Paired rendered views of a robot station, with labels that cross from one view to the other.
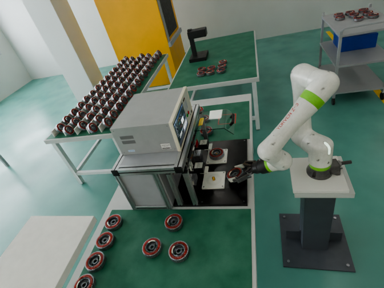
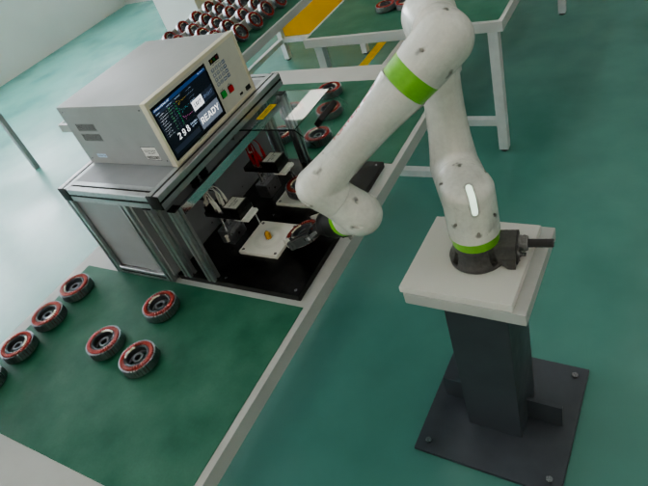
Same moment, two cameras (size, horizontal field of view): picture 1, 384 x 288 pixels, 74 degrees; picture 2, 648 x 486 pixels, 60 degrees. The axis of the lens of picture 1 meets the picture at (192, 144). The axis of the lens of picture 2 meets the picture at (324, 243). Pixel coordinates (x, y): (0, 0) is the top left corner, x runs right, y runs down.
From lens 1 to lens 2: 78 cm
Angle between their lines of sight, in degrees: 17
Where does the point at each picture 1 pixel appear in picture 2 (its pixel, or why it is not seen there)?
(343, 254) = (553, 454)
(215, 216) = (234, 310)
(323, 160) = (465, 228)
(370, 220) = not seen: outside the picture
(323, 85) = (420, 42)
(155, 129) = (123, 116)
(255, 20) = not seen: outside the picture
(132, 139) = (94, 131)
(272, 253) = (406, 417)
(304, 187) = (425, 283)
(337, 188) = (489, 297)
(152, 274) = (85, 387)
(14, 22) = not seen: outside the picture
